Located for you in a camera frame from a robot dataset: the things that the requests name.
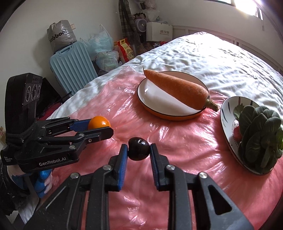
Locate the plaid hanging cloth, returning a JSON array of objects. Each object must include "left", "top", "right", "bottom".
[{"left": 119, "top": 0, "right": 141, "bottom": 55}]

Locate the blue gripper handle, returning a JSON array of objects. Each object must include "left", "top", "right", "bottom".
[{"left": 10, "top": 169, "right": 53, "bottom": 198}]

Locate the white plastic bag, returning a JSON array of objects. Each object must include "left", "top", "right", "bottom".
[{"left": 96, "top": 50, "right": 119, "bottom": 72}]

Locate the pink plastic sheet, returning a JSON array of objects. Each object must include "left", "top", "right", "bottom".
[{"left": 53, "top": 68, "right": 282, "bottom": 229}]

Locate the dark purple plum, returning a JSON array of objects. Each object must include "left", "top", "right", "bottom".
[{"left": 128, "top": 137, "right": 150, "bottom": 161}]

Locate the small smooth orange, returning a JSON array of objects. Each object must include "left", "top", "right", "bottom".
[{"left": 87, "top": 116, "right": 111, "bottom": 130}]

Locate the orange rimmed white plate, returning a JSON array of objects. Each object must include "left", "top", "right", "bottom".
[{"left": 137, "top": 71, "right": 210, "bottom": 121}]

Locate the green leafy vegetable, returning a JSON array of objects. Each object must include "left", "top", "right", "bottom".
[{"left": 233, "top": 104, "right": 282, "bottom": 175}]

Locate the window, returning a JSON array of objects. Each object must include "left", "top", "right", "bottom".
[{"left": 213, "top": 0, "right": 265, "bottom": 31}]

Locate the black striped white plate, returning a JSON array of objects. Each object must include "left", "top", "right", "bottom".
[{"left": 220, "top": 96, "right": 273, "bottom": 175}]

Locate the grey stuffed bag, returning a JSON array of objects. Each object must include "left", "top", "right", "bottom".
[{"left": 47, "top": 20, "right": 77, "bottom": 53}]

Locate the black flat panel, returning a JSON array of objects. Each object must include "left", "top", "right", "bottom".
[{"left": 36, "top": 78, "right": 67, "bottom": 120}]

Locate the light blue suitcase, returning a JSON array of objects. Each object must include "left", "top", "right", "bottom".
[{"left": 49, "top": 41, "right": 98, "bottom": 95}]

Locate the white duvet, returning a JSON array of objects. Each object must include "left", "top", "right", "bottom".
[{"left": 50, "top": 32, "right": 282, "bottom": 119}]

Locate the carrot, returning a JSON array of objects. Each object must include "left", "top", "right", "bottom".
[{"left": 143, "top": 69, "right": 218, "bottom": 112}]

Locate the pink radish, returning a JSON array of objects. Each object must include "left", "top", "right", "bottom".
[{"left": 233, "top": 126, "right": 242, "bottom": 143}]

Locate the red yellow snack bag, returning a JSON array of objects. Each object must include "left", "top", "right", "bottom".
[{"left": 114, "top": 38, "right": 135, "bottom": 64}]

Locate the hand on blue handle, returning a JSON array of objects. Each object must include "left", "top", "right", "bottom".
[{"left": 44, "top": 173, "right": 53, "bottom": 194}]

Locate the white cardboard box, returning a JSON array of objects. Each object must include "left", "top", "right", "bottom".
[{"left": 146, "top": 22, "right": 173, "bottom": 42}]

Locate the blue plastic bag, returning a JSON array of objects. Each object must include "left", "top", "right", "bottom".
[{"left": 80, "top": 24, "right": 114, "bottom": 61}]

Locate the small grey fan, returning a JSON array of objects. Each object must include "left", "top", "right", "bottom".
[{"left": 134, "top": 18, "right": 147, "bottom": 33}]

